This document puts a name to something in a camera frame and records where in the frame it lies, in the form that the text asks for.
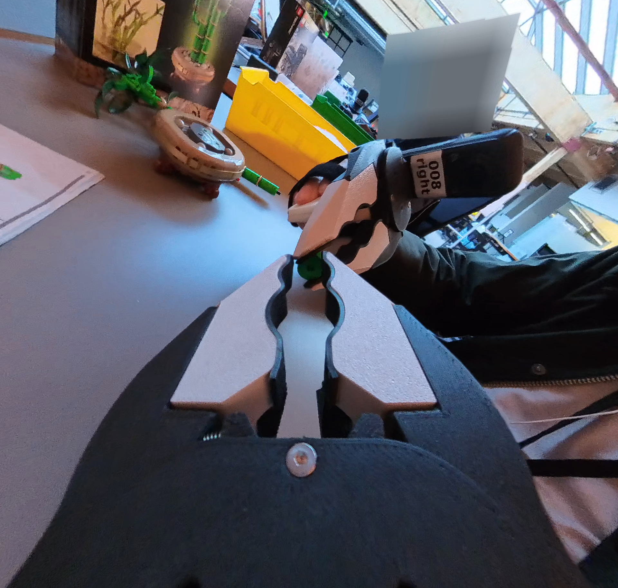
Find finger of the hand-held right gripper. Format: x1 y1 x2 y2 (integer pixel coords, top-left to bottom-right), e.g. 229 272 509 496
338 220 405 275
292 169 383 258

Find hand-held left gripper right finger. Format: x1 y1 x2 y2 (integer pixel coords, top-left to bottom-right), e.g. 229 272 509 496
315 252 438 437

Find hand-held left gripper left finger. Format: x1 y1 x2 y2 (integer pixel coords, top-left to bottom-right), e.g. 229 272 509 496
169 254 295 435

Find green brick bamboo stalk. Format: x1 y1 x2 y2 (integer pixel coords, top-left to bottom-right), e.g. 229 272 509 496
295 253 325 289

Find green hooked stalk piece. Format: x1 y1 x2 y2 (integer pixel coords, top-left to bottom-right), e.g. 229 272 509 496
240 167 282 197

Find person's right forearm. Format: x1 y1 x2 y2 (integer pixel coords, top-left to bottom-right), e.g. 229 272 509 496
360 228 618 347

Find grey desk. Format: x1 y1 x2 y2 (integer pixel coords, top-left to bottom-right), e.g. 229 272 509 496
0 38 387 588

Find person's right hand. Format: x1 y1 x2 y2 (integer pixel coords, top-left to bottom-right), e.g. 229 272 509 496
294 177 331 208

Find green plastic bin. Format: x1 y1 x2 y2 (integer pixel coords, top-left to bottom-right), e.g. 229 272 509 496
311 93 375 146

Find yellow plastic bin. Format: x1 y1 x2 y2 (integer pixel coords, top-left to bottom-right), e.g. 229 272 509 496
224 115 314 182
237 66 359 154
232 84 348 161
228 101 334 171

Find tan brick flower pot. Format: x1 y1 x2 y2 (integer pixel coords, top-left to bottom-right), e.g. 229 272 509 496
154 109 246 198

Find black building set box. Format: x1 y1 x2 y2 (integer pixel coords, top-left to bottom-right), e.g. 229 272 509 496
263 0 348 87

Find person's body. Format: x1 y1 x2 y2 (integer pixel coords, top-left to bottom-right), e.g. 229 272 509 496
435 327 618 588

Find green toy bamboo leaves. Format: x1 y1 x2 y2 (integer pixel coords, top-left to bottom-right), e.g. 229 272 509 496
94 50 177 118

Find open instruction booklet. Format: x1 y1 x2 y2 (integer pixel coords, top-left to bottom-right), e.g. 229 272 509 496
0 124 104 246

